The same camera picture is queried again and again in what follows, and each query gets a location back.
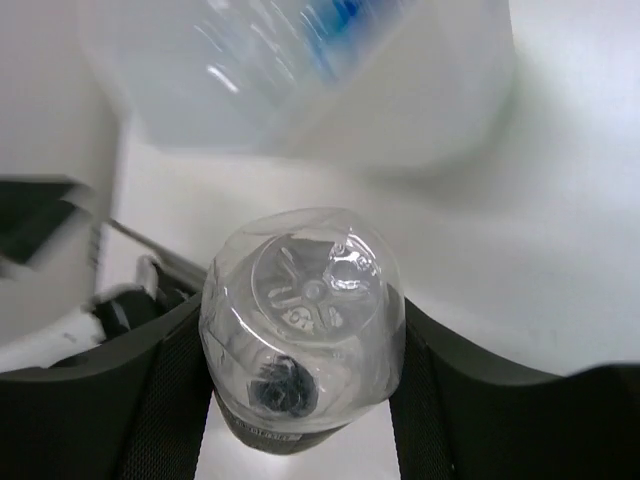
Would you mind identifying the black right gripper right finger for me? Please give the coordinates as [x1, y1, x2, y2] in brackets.
[390, 302, 639, 479]

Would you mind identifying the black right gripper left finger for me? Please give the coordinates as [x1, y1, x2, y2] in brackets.
[1, 295, 212, 479]

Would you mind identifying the small black label bottle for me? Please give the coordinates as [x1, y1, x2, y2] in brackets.
[199, 207, 406, 455]

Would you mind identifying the blue label Aquarius bottle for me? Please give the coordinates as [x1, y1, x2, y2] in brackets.
[196, 1, 412, 105]

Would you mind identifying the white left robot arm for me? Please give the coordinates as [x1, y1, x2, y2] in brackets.
[1, 176, 161, 372]

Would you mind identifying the white octagonal plastic bin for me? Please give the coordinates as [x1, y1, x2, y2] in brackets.
[78, 1, 515, 168]

